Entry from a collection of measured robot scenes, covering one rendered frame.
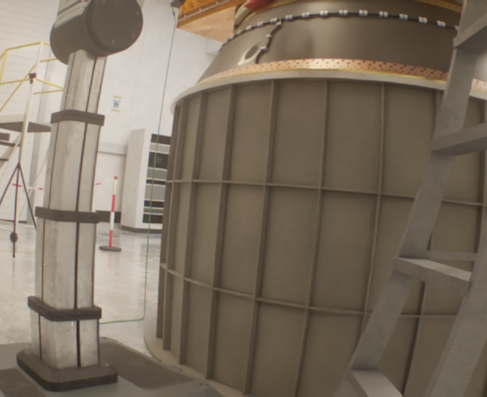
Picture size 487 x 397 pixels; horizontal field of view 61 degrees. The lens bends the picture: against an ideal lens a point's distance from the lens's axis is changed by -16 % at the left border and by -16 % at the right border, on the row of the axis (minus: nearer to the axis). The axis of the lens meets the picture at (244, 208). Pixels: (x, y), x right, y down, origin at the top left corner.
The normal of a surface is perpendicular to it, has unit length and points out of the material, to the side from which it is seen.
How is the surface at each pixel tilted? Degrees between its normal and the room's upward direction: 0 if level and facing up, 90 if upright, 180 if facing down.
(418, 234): 93
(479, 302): 87
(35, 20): 90
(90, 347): 90
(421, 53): 62
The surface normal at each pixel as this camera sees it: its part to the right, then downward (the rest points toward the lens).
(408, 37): -0.11, -0.47
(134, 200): -0.73, -0.06
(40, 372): -0.38, -0.74
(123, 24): 0.77, 0.07
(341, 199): -0.39, -0.03
